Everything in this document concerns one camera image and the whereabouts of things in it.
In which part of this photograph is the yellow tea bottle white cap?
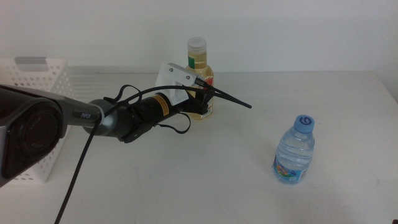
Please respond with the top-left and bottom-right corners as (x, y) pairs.
(185, 36), (215, 121)

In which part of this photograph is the small water bottle blue cap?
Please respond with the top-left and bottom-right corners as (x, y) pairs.
(272, 114), (315, 185)

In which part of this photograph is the white perforated plastic basket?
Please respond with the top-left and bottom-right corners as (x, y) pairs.
(0, 57), (75, 184)

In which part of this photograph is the thick black left camera cable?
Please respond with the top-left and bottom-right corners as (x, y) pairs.
(54, 77), (215, 224)

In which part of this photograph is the thin black left arm wire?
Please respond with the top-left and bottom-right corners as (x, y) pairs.
(103, 84), (192, 135)

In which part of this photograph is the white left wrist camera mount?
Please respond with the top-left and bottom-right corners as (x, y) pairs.
(154, 62), (200, 105)

